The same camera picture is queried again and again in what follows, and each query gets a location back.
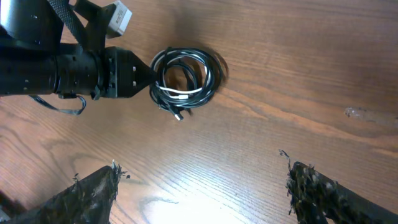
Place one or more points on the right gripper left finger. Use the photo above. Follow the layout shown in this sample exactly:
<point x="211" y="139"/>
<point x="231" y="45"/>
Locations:
<point x="88" y="200"/>

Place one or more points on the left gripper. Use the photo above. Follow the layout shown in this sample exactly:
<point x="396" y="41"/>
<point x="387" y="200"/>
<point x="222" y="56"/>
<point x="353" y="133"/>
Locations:
<point x="89" y="67"/>

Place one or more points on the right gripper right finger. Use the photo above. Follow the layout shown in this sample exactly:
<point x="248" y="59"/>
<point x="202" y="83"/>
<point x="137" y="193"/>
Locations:
<point x="315" y="198"/>

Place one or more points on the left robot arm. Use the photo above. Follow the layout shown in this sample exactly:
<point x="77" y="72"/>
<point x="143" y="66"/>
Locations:
<point x="54" y="47"/>

